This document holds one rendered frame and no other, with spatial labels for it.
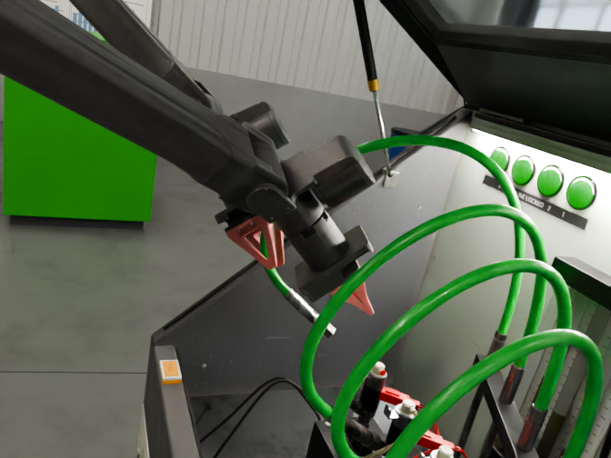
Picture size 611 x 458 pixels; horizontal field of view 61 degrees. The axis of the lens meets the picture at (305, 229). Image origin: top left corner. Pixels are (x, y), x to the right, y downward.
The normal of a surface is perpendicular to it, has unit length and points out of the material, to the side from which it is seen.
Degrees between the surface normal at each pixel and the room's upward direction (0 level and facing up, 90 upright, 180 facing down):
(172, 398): 0
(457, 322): 90
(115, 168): 90
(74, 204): 90
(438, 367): 90
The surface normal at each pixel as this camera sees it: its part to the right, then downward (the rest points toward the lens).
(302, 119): 0.25, 0.36
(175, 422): 0.19, -0.93
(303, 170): -0.51, -0.43
